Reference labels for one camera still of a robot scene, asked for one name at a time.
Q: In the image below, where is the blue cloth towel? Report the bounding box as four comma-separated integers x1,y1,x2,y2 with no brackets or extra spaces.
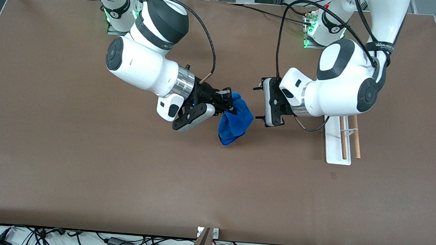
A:
217,91,256,147

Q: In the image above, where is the thin black table cable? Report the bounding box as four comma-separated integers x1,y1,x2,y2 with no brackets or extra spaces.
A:
223,2,314,27

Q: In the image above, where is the thick black table cable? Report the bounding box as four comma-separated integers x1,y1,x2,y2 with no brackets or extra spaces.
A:
279,3,310,18

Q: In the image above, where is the white rack base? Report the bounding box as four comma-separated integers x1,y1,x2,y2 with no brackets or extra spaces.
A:
321,115,354,166

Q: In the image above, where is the black velcro strap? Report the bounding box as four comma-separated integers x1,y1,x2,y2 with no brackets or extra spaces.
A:
364,40,395,56

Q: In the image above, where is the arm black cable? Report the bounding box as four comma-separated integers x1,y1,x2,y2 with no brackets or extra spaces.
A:
274,0,395,87
41,0,220,85

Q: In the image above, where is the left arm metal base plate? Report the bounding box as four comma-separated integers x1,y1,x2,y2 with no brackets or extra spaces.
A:
302,11,345,51

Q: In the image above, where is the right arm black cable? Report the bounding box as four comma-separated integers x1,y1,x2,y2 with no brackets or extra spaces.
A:
41,0,220,85

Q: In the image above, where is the white post bracket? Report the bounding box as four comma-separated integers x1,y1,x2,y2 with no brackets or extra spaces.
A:
197,227,219,239

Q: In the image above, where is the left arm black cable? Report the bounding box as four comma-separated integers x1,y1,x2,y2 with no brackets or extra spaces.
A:
274,0,395,87

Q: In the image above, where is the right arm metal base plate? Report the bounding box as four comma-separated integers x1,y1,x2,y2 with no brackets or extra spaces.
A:
106,18,138,37

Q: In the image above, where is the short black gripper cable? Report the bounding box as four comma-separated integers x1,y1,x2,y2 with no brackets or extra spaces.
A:
292,113,331,133

